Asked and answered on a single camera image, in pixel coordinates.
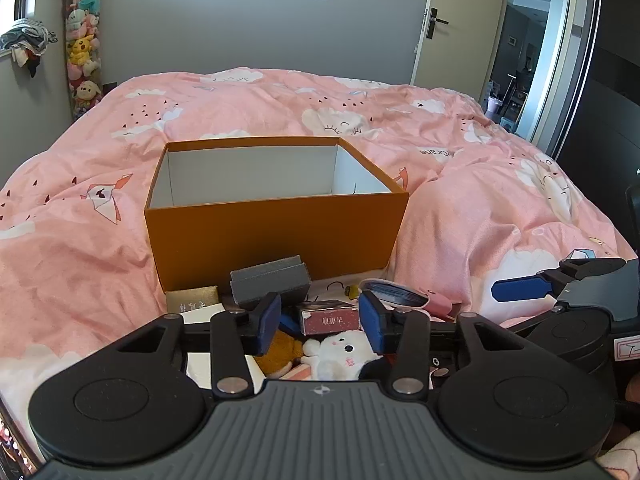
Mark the grey foam box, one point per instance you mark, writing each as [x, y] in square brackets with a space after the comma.
[270, 280]

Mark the white box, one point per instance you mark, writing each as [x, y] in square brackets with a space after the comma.
[200, 314]

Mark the pink and navy pouch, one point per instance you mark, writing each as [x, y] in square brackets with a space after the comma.
[400, 294]

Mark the red card box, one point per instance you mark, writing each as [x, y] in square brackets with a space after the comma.
[327, 319]

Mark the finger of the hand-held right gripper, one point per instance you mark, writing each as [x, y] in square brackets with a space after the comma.
[535, 321]
[520, 287]

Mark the hanging column of plush toys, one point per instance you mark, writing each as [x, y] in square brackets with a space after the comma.
[82, 50]

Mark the hanging bundle of clothes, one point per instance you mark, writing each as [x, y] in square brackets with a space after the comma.
[25, 37]

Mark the orange cardboard box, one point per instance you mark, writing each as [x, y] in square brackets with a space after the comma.
[275, 230]

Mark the black wardrobe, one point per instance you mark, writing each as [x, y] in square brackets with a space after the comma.
[615, 110]

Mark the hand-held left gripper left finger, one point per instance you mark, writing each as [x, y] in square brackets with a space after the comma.
[267, 322]

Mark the pink printed blanket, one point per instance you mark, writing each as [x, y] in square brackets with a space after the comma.
[300, 105]

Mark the silver sliding door frame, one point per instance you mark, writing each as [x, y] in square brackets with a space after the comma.
[565, 50]

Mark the white plush toy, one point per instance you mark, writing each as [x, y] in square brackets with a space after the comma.
[340, 355]

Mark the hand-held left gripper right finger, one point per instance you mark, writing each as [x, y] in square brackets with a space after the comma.
[371, 322]

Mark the small yellow item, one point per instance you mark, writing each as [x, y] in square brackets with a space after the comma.
[351, 290]

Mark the brown plush toy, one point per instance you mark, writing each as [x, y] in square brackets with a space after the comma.
[280, 355]

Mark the blue printed card pack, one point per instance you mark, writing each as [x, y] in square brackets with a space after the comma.
[289, 324]

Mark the small gold box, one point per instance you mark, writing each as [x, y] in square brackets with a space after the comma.
[192, 297]

